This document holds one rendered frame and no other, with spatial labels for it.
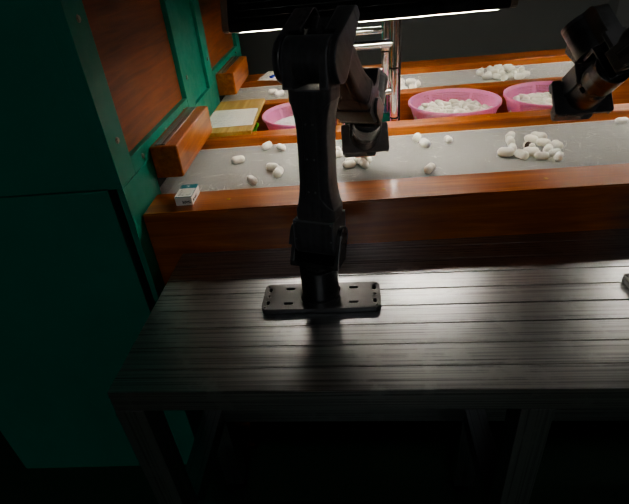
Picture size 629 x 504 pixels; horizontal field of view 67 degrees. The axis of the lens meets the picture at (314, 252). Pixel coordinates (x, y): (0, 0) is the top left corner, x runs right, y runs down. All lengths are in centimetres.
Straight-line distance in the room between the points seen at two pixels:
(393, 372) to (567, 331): 27
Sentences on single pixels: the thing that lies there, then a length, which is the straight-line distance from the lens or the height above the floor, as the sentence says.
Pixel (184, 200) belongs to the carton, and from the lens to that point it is 99.
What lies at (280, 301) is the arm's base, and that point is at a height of 68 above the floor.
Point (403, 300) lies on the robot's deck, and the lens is 81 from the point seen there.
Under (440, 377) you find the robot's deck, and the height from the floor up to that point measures 67.
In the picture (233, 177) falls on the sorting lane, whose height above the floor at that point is 74.
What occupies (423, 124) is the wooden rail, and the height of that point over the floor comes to 76.
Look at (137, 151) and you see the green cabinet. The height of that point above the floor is 87.
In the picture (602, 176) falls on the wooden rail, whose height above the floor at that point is 77.
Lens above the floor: 118
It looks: 32 degrees down
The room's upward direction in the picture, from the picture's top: 6 degrees counter-clockwise
